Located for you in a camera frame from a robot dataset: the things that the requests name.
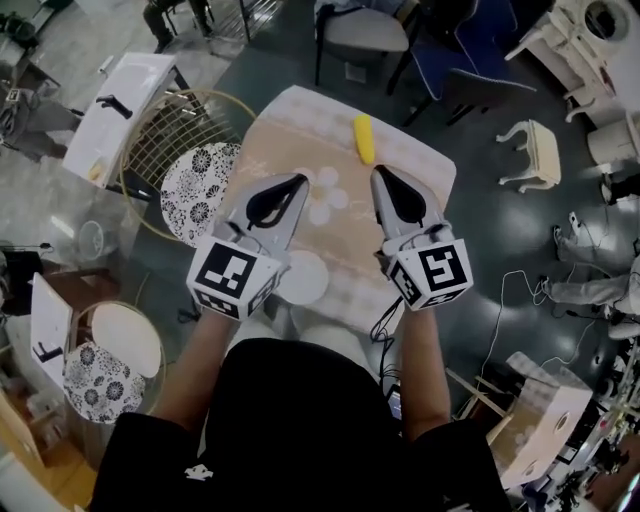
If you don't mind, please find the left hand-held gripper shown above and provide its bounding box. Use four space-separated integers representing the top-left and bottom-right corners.
185 172 310 321

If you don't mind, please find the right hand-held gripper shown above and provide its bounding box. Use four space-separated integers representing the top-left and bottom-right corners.
369 164 475 312

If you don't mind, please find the white round plate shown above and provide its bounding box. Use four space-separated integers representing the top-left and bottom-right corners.
277 249 331 305

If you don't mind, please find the yellow soft object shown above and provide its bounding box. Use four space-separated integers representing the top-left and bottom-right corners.
353 114 376 165

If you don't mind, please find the person's left forearm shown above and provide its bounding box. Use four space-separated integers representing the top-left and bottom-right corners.
149 307 241 434

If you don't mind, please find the person's right forearm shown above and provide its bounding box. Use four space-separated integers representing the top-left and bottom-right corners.
397 299 454 444

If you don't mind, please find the beige flower tablecloth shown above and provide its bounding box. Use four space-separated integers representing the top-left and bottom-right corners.
227 84 457 336

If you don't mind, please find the black white floral cushion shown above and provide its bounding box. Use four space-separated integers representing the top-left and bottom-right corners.
159 142 244 249
63 342 146 425

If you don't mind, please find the cream carved stool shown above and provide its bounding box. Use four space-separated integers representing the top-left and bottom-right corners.
496 118 562 195

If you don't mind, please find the clear plastic bin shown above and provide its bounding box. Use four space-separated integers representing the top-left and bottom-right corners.
78 219 119 261

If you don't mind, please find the blue padded chair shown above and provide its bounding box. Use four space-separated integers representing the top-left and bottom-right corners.
399 0 539 126

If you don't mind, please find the white round cushion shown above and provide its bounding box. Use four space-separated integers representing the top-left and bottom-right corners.
91 303 162 376

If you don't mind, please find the black faucet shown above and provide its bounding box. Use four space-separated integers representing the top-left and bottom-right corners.
95 94 134 120
32 342 64 364

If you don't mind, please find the grey padded chair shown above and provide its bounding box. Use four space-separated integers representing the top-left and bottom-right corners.
313 0 416 96

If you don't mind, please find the brown wooden stand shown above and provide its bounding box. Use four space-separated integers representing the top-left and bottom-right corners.
42 267 121 321

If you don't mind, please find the white table with metal legs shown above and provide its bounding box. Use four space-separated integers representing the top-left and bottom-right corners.
209 0 281 44

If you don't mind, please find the person's black shirt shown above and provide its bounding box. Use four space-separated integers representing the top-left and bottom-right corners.
89 337 511 512

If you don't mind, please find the cream carved dresser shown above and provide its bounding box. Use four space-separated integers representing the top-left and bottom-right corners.
504 0 640 126

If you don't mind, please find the cloth-covered overturned table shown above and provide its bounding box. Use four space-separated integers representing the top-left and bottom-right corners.
499 349 594 489

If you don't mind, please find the black cable bundle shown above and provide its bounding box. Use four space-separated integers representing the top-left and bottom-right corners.
369 297 404 391

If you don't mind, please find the white floor cable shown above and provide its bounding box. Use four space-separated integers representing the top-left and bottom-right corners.
479 269 601 396

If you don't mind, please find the light wooden chair frame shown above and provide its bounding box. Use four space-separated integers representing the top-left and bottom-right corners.
444 367 516 446

